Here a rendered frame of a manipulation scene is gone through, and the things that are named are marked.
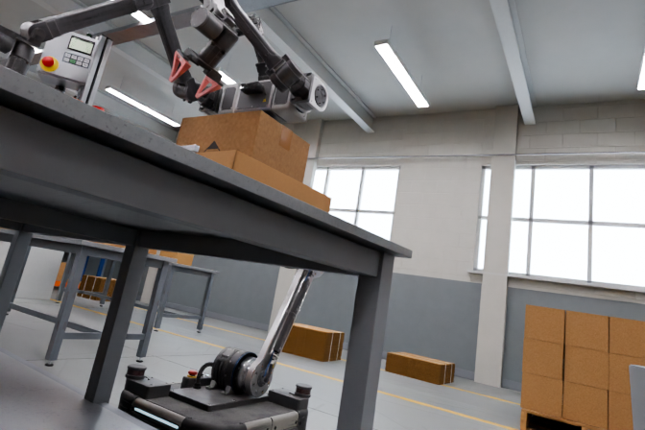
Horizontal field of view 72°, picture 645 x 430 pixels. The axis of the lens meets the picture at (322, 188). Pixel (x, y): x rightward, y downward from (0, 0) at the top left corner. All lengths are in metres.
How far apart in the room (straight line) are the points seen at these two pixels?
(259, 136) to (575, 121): 5.86
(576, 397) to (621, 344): 0.49
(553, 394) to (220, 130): 3.25
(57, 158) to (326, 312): 6.60
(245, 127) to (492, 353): 5.29
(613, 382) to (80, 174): 3.70
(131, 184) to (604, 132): 6.36
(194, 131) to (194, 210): 0.70
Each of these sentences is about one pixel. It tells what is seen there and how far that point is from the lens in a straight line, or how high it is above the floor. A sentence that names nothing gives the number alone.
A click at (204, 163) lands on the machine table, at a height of 0.82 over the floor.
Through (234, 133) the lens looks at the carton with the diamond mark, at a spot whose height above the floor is 1.06.
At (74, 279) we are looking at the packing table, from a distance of 3.28.
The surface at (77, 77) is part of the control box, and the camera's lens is 1.89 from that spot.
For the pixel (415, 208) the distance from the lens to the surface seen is 6.68.
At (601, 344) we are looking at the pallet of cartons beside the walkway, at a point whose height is 0.69.
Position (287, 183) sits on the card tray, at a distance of 0.74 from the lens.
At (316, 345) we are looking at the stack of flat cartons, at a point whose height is 0.16.
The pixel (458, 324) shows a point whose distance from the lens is 6.29.
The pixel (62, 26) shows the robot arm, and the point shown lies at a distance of 1.72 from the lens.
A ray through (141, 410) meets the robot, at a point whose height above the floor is 0.21.
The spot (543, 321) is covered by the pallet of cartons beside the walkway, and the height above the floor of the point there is 0.79.
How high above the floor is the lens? 0.68
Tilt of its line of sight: 14 degrees up
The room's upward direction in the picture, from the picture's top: 10 degrees clockwise
